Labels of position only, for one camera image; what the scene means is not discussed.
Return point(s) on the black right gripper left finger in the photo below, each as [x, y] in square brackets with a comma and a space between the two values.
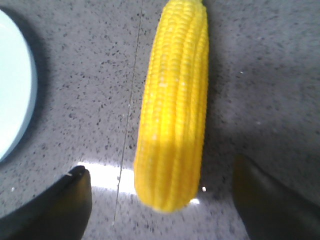
[61, 212]

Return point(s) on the yellow toy corn cob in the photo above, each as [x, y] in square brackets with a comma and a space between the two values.
[168, 158]

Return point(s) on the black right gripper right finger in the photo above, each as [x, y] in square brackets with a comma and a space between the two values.
[270, 210]

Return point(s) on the light blue round plate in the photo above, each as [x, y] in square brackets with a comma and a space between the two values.
[18, 84]

